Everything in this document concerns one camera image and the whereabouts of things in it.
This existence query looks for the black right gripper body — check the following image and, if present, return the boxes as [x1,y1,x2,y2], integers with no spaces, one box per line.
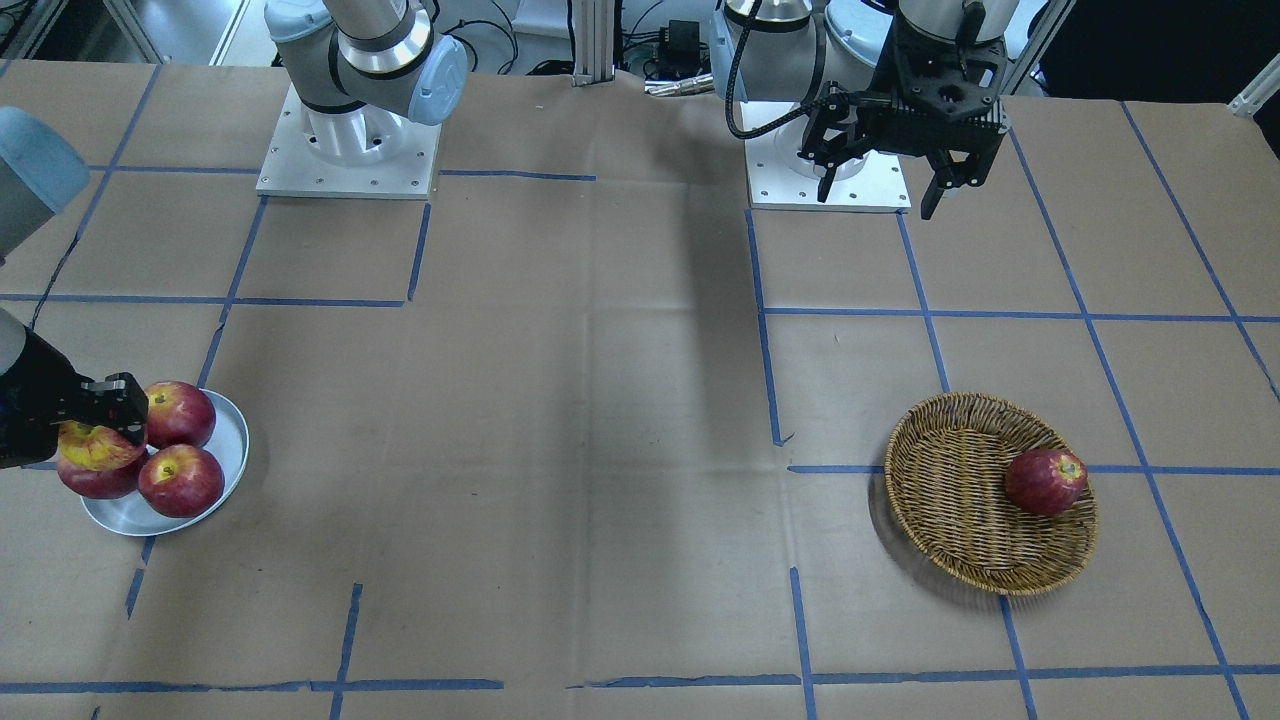
[1,310,148,469]

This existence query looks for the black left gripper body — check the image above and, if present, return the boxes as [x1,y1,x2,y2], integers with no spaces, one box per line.
[797,15,1009,188]

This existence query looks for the yellow red striped apple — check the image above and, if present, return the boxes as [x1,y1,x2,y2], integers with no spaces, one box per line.
[58,420,147,471]

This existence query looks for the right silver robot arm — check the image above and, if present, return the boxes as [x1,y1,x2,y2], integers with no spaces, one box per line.
[1,1,468,468]

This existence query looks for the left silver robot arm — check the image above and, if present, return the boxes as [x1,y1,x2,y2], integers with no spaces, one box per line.
[710,1,1018,219]

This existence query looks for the red apple on plate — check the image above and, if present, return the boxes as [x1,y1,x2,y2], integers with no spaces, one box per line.
[55,454,148,500]
[143,380,216,448]
[138,445,225,518]

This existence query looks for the red apple on plate back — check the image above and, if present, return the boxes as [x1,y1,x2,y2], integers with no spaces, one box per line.
[143,380,216,448]

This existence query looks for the light grey plate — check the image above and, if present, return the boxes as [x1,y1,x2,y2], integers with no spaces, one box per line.
[81,389,251,537]

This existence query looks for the red apple on plate front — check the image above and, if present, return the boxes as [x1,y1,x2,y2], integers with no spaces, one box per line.
[138,445,225,518]

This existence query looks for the brown wicker basket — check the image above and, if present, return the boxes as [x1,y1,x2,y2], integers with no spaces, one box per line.
[883,392,1100,596]

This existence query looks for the dark red apple in basket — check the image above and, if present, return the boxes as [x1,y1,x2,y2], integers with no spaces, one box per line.
[1004,448,1088,518]

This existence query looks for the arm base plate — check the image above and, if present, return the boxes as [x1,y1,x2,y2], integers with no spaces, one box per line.
[256,87,442,201]
[742,97,913,214]

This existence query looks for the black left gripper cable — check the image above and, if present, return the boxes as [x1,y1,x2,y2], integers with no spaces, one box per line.
[728,0,851,138]

